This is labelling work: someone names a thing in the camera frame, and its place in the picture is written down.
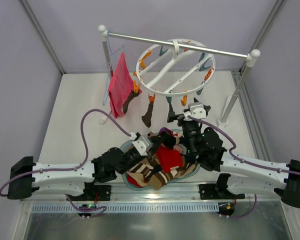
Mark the white clothes rack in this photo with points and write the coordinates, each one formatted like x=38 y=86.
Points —
x=179 y=49

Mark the white round sock hanger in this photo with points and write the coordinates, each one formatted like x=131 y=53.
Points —
x=177 y=71

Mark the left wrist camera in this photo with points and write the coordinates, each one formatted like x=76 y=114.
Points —
x=143 y=144

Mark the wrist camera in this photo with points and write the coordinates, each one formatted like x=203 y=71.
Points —
x=196 y=110
x=143 y=144

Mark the aluminium rail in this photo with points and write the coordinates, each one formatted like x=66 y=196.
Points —
x=155 y=193

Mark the red sock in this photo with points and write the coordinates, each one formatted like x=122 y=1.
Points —
x=169 y=159

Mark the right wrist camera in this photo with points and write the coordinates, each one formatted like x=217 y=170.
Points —
x=196 y=110

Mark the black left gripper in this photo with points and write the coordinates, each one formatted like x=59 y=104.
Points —
x=159 y=140

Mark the blue wire hanger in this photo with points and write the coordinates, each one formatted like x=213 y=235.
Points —
x=109 y=54

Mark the brown striped sock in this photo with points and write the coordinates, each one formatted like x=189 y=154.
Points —
x=160 y=179

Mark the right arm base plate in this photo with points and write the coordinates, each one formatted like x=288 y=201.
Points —
x=207 y=191

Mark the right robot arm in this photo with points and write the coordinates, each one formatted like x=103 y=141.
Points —
x=211 y=148

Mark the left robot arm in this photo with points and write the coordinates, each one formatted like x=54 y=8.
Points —
x=28 y=177

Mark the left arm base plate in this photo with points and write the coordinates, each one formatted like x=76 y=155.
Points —
x=101 y=193

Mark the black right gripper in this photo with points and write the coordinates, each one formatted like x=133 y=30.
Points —
x=183 y=117

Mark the teal laundry basket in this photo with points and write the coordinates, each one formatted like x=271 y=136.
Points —
x=138 y=176

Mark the pink cloth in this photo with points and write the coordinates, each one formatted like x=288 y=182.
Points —
x=120 y=87

